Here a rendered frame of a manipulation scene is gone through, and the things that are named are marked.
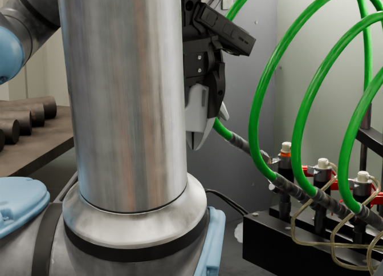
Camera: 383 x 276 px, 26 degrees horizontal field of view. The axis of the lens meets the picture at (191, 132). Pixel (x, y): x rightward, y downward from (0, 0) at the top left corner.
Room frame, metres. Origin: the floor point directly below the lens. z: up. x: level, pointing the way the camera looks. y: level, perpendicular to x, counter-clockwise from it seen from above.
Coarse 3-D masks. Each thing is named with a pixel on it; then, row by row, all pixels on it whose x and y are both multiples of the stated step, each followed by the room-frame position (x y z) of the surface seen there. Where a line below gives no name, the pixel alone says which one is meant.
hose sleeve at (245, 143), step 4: (232, 132) 1.22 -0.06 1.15; (232, 136) 1.22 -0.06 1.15; (236, 136) 1.22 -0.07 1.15; (240, 136) 1.23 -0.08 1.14; (228, 140) 1.22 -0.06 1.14; (232, 140) 1.22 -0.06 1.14; (236, 140) 1.22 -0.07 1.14; (240, 140) 1.23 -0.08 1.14; (244, 140) 1.24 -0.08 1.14; (232, 144) 1.22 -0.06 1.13; (236, 144) 1.22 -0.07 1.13; (240, 144) 1.23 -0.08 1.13; (244, 144) 1.23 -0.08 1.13; (240, 148) 1.23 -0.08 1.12; (244, 148) 1.23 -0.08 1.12; (248, 148) 1.24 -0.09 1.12; (244, 152) 1.24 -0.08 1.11; (248, 152) 1.24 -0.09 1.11; (260, 152) 1.26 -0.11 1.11
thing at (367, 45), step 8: (240, 0) 1.23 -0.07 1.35; (360, 0) 1.40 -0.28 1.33; (232, 8) 1.22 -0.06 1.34; (240, 8) 1.23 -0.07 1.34; (360, 8) 1.41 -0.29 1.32; (232, 16) 1.22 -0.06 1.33; (360, 16) 1.42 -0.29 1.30; (368, 32) 1.41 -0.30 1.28; (368, 40) 1.42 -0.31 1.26; (368, 48) 1.42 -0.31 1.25; (368, 56) 1.42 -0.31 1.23; (368, 64) 1.42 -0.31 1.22; (368, 72) 1.42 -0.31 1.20; (368, 80) 1.42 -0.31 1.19; (216, 120) 1.20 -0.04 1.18; (216, 128) 1.20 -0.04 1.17; (224, 128) 1.21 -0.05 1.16; (224, 136) 1.21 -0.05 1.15
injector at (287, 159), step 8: (288, 160) 1.29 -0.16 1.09; (280, 168) 1.29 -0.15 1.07; (288, 168) 1.29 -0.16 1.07; (288, 176) 1.29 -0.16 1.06; (280, 192) 1.28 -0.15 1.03; (280, 200) 1.30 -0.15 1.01; (288, 200) 1.30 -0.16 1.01; (280, 208) 1.30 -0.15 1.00; (288, 208) 1.30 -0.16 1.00; (280, 216) 1.30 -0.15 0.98; (288, 216) 1.30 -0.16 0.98
